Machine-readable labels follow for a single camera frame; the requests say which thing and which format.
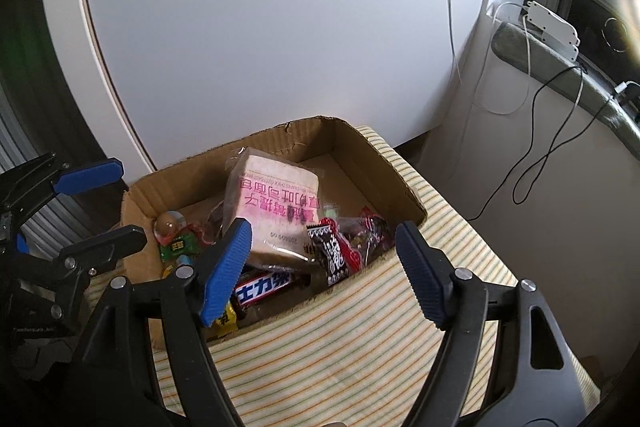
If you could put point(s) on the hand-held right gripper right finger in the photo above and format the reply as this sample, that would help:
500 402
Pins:
422 277

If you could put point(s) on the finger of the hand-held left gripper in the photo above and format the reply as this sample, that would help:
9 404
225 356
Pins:
90 176
115 242

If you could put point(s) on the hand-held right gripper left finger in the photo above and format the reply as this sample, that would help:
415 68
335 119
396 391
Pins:
225 272

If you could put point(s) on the large brown chocolate bar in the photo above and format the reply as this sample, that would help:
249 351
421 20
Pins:
265 287

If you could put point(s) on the small yellow candy packet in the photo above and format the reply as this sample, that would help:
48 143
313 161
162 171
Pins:
225 319

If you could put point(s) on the small green snack packet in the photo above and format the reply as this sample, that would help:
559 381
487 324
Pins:
180 249

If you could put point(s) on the chocolate ball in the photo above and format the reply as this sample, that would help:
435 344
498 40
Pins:
167 227

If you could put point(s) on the swirl print cake packet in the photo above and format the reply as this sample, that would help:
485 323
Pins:
372 232

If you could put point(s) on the sliced bread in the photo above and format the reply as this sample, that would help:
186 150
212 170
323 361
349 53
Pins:
270 192

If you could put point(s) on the black snack packet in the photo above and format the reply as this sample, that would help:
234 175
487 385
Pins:
332 252

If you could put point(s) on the brown cardboard box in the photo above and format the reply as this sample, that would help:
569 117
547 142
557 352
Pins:
360 167

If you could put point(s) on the white cabinet panel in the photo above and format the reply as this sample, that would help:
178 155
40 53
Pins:
250 32

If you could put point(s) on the grey windowsill mat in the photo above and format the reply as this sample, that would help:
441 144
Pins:
560 77

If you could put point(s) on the white power strip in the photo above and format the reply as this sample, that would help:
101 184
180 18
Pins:
550 27

